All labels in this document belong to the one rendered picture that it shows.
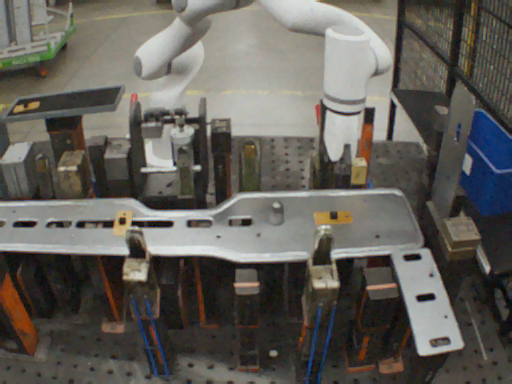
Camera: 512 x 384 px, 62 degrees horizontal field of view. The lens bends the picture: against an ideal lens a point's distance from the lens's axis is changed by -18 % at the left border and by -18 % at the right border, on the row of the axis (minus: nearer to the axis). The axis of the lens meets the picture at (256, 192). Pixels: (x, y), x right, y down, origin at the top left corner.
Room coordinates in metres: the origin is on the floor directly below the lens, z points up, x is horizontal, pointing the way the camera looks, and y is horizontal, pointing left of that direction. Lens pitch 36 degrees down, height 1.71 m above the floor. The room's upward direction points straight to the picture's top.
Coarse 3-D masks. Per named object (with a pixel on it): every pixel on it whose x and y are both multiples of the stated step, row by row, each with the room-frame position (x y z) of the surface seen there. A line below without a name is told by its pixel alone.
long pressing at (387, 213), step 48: (288, 192) 0.97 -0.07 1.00; (336, 192) 0.97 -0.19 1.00; (384, 192) 0.97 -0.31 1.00; (0, 240) 0.77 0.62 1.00; (48, 240) 0.78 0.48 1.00; (96, 240) 0.79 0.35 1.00; (192, 240) 0.80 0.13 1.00; (240, 240) 0.80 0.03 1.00; (288, 240) 0.80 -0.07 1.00; (336, 240) 0.80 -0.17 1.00; (384, 240) 0.80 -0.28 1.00
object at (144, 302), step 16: (128, 256) 0.70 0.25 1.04; (128, 272) 0.65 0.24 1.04; (144, 272) 0.66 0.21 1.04; (128, 288) 0.64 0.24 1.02; (144, 288) 0.64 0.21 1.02; (144, 304) 0.64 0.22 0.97; (144, 320) 0.64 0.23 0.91; (160, 320) 0.68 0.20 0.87; (144, 336) 0.63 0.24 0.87; (160, 336) 0.65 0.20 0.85; (160, 352) 0.64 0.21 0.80; (160, 368) 0.64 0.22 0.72; (176, 368) 0.66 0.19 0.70
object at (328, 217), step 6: (318, 216) 0.88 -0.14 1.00; (324, 216) 0.88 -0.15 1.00; (330, 216) 0.87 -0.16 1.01; (336, 216) 0.87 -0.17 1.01; (342, 216) 0.88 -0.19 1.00; (348, 216) 0.88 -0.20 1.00; (318, 222) 0.86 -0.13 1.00; (324, 222) 0.86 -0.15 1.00; (330, 222) 0.86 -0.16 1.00; (336, 222) 0.86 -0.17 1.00; (342, 222) 0.86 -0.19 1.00; (348, 222) 0.86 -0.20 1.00
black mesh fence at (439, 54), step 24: (408, 0) 2.05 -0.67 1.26; (432, 0) 1.78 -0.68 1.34; (456, 0) 1.53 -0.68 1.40; (408, 24) 2.00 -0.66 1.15; (456, 24) 1.51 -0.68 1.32; (480, 24) 1.37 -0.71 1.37; (504, 24) 1.22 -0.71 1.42; (432, 48) 1.71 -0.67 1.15; (456, 48) 1.51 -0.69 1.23; (480, 48) 1.34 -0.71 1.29; (408, 72) 1.98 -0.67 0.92; (456, 72) 1.47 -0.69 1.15; (480, 72) 1.32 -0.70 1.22; (480, 96) 1.27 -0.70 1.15; (504, 120) 1.11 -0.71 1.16; (480, 288) 0.89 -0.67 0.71; (504, 288) 0.83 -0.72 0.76
